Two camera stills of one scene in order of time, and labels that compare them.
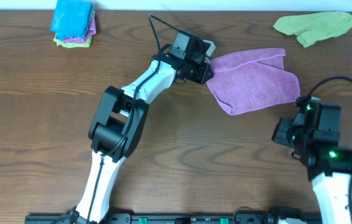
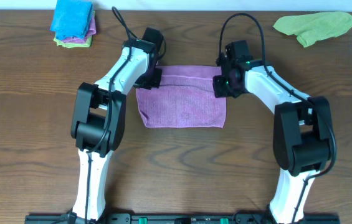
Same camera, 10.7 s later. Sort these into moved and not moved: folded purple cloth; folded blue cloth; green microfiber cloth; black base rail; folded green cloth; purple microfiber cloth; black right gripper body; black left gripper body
Moved: black right gripper body; purple microfiber cloth; black left gripper body
Not moved: green microfiber cloth; folded blue cloth; folded purple cloth; folded green cloth; black base rail
